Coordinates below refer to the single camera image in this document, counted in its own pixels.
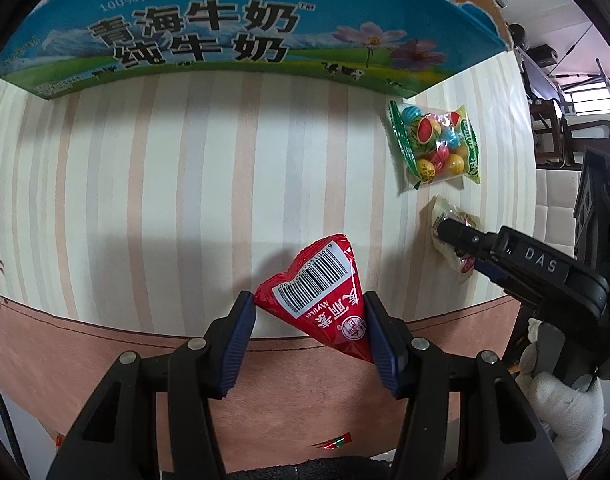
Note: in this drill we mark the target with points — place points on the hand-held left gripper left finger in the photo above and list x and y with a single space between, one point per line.
240 340

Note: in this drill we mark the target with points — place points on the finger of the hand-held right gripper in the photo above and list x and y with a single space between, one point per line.
460 232
490 270

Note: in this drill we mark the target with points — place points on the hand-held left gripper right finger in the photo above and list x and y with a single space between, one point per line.
385 345

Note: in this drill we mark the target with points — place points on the small clear snack packet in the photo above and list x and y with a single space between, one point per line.
445 207

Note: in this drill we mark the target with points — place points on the red triangular snack packet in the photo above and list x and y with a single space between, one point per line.
325 290

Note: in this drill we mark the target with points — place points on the blue printed cardboard box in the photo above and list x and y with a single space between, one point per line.
235 20

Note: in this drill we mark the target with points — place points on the person's right hand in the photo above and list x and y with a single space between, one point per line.
570 410

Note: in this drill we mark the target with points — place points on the colourful candy balls packet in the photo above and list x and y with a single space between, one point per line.
435 145

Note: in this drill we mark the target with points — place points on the beige quilted cushion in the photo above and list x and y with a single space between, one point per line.
555 195

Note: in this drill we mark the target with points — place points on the red green wrapper scrap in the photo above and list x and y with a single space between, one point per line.
337 441

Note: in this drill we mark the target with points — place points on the dark wooden chair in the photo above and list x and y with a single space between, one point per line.
545 125

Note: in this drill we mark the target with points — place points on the striped cat print tablecloth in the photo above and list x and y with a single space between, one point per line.
160 185

